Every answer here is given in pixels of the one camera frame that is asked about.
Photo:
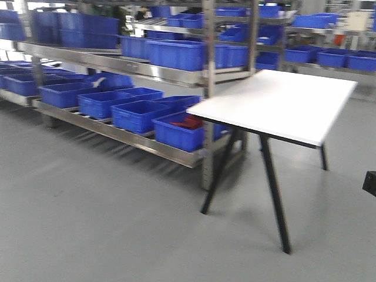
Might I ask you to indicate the blue bin with red parts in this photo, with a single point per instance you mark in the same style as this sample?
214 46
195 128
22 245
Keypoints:
180 130

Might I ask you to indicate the steel shelving rack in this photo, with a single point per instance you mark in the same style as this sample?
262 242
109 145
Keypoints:
84 72

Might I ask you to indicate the white table black legs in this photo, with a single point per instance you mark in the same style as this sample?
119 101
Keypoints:
291 107

